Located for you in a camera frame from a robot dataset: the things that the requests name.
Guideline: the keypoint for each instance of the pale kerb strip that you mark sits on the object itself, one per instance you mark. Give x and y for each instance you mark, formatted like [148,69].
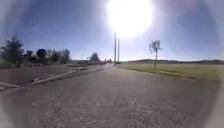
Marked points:
[50,77]

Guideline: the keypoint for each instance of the grey asphalt road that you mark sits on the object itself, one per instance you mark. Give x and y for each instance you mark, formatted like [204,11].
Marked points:
[30,72]

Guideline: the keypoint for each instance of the grey paved path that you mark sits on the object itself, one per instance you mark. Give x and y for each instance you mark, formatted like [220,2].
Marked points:
[113,96]

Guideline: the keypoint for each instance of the green grass field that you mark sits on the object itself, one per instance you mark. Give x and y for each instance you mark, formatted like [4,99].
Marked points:
[180,69]

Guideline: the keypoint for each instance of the small bare tree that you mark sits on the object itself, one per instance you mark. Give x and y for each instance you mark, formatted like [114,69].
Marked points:
[155,48]

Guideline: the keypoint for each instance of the dark round tree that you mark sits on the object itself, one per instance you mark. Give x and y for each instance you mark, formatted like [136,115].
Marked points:
[95,57]

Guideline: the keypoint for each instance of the row of dark trees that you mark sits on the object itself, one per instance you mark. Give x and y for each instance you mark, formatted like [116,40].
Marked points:
[20,53]

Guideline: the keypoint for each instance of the tall pole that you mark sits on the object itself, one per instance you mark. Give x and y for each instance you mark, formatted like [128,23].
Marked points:
[118,50]
[115,50]

